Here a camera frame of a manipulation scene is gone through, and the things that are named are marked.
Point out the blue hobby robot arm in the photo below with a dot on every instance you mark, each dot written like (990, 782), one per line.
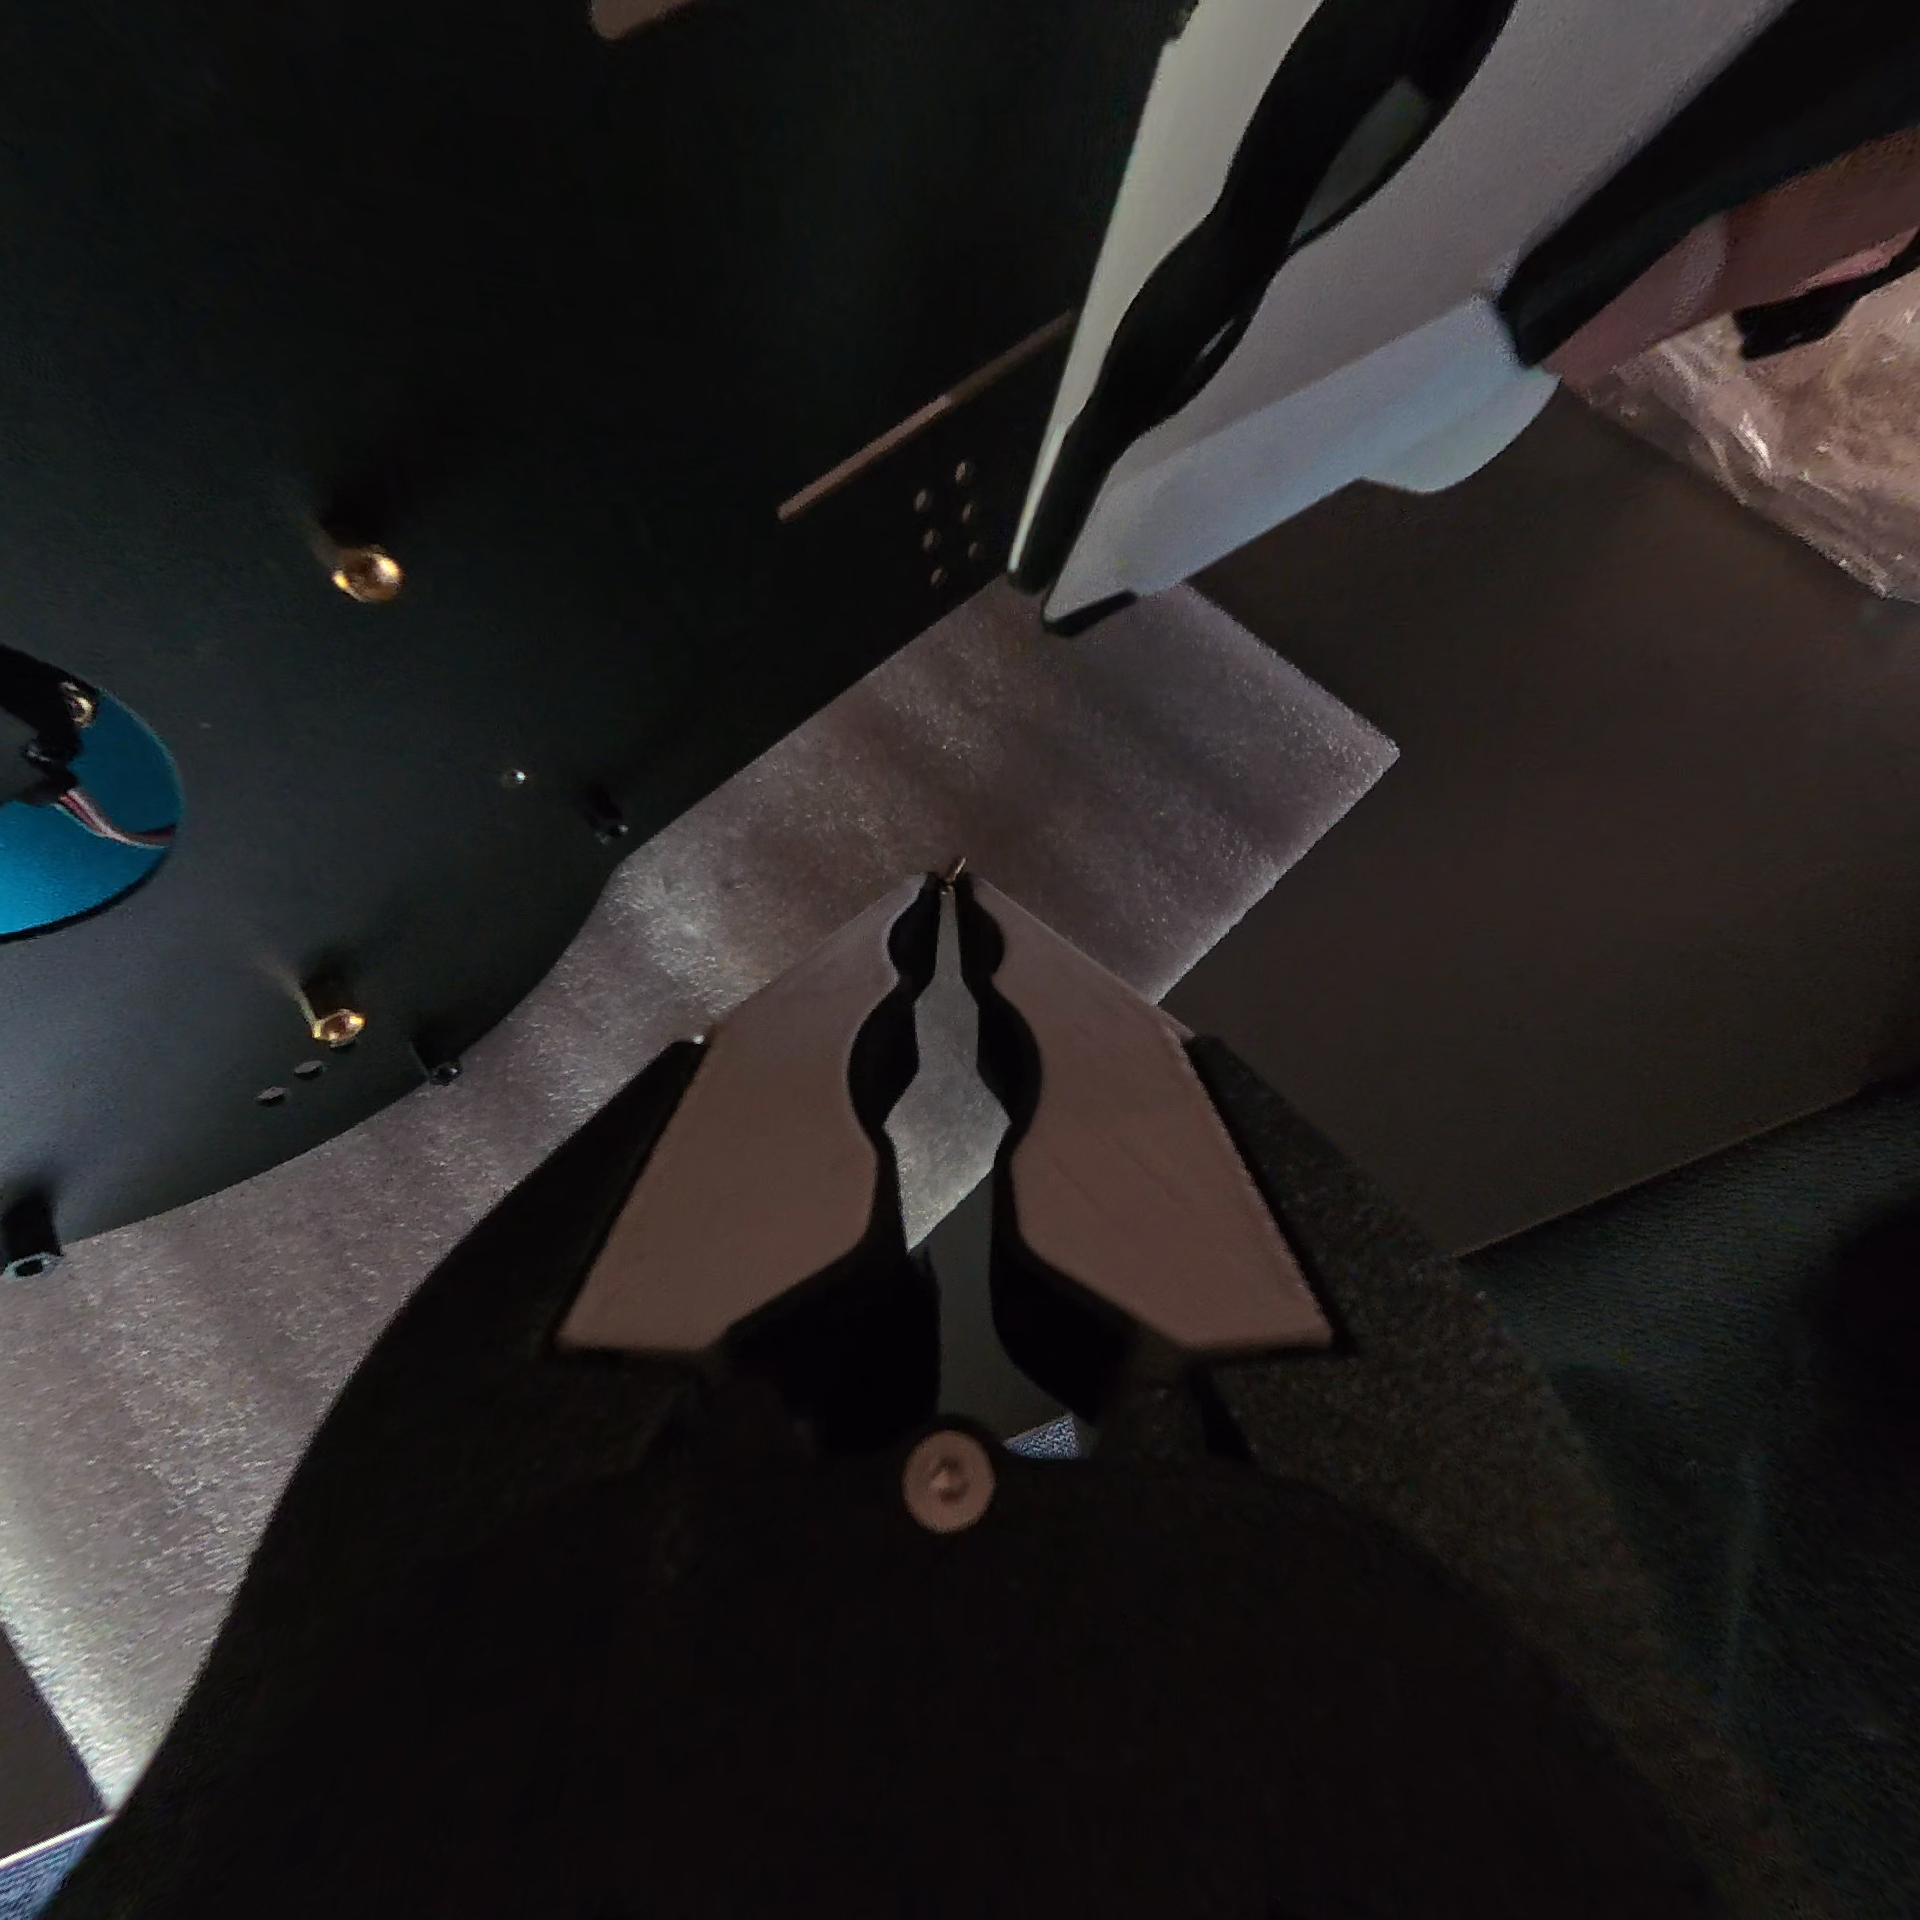
(524, 376)

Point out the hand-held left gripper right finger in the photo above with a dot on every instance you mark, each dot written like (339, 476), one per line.
(1154, 1184)

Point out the white foam sheet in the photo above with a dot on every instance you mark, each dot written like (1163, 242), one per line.
(1050, 749)

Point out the person's right hand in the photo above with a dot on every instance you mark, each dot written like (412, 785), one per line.
(1651, 299)

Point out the large clear zip bag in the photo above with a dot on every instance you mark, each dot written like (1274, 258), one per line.
(1800, 435)

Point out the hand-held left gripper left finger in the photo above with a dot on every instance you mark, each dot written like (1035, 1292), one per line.
(749, 1184)

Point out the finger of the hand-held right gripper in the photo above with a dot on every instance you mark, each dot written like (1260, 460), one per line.
(1394, 253)
(1141, 194)

